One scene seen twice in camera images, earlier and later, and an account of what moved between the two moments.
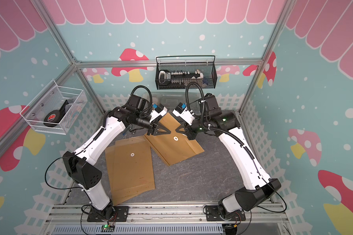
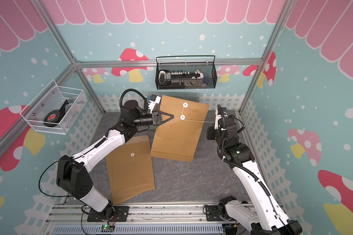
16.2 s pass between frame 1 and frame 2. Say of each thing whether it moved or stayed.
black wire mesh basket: stayed
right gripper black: moved
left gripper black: moved
